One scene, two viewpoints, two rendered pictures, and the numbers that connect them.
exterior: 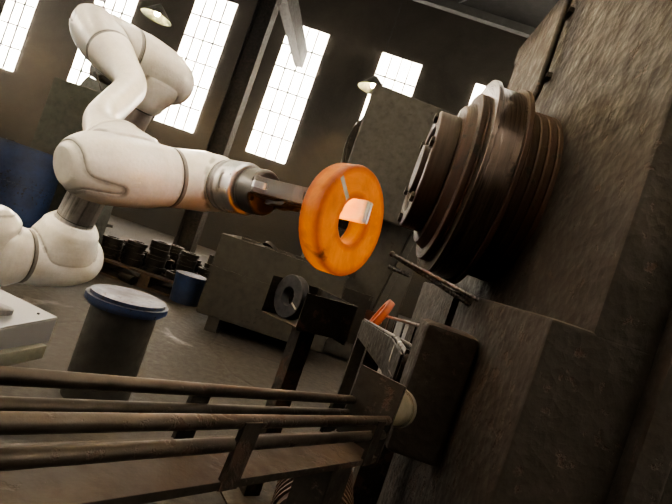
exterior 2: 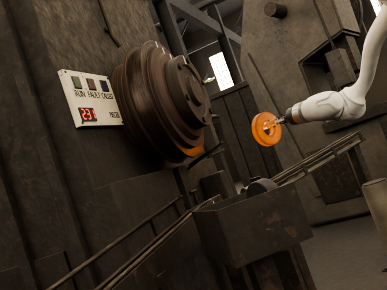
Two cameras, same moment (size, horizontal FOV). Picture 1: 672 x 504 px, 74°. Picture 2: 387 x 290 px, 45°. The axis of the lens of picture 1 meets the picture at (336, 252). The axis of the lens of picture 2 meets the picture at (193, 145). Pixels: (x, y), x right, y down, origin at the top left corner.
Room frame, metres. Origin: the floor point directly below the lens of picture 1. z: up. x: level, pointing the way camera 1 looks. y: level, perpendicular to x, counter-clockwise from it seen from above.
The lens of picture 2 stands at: (2.71, 0.35, 0.80)
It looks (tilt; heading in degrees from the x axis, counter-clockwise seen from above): 4 degrees up; 199
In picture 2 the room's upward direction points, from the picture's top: 19 degrees counter-clockwise
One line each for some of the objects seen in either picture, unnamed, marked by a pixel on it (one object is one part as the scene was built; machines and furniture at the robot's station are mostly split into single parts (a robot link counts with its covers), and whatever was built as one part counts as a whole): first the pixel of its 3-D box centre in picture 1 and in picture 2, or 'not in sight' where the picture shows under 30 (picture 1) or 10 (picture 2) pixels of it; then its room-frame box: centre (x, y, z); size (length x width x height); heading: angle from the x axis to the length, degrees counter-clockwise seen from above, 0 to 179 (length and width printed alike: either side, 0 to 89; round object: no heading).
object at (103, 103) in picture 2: not in sight; (93, 99); (1.40, -0.36, 1.15); 0.26 x 0.02 x 0.18; 178
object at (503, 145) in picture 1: (465, 185); (168, 101); (1.06, -0.24, 1.11); 0.47 x 0.06 x 0.47; 178
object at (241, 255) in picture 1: (276, 292); not in sight; (3.83, 0.37, 0.39); 1.03 x 0.83 x 0.79; 92
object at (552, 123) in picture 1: (499, 196); (150, 109); (1.06, -0.32, 1.11); 0.47 x 0.10 x 0.47; 178
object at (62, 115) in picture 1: (76, 179); not in sight; (4.03, 2.42, 0.75); 0.70 x 0.48 x 1.50; 178
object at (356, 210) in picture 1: (345, 208); not in sight; (0.62, 0.01, 0.92); 0.07 x 0.01 x 0.03; 54
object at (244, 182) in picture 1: (269, 193); (290, 117); (0.72, 0.13, 0.92); 0.09 x 0.08 x 0.07; 54
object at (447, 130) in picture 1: (426, 172); (190, 91); (1.06, -0.14, 1.11); 0.28 x 0.06 x 0.28; 178
